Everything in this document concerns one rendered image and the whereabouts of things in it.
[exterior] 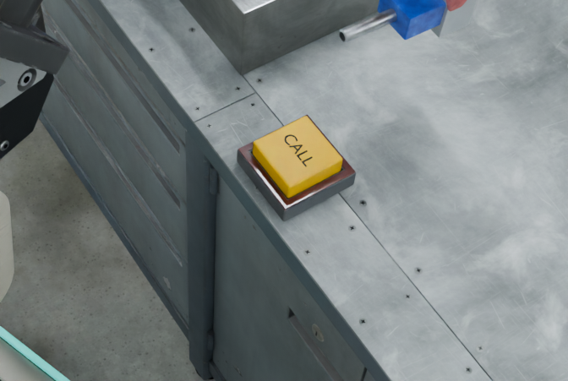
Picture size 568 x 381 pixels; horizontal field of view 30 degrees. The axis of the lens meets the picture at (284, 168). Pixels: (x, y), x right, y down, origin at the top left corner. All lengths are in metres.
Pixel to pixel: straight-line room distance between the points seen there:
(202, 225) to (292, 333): 0.18
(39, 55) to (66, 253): 1.31
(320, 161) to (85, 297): 0.94
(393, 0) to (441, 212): 0.20
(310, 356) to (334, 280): 0.32
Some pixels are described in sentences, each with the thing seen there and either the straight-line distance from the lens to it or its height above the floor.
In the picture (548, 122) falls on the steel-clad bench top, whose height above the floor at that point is 0.80.
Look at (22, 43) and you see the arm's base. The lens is 0.57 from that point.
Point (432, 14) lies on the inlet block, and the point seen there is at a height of 0.94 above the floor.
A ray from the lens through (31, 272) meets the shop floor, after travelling 1.87.
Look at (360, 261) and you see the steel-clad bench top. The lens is 0.95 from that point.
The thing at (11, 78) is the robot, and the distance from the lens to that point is 0.64.
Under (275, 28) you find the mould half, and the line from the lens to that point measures 1.04.
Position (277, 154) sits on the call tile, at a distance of 0.96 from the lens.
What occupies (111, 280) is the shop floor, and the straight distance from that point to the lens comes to 1.85.
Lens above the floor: 1.61
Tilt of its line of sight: 55 degrees down
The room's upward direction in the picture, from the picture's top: 6 degrees clockwise
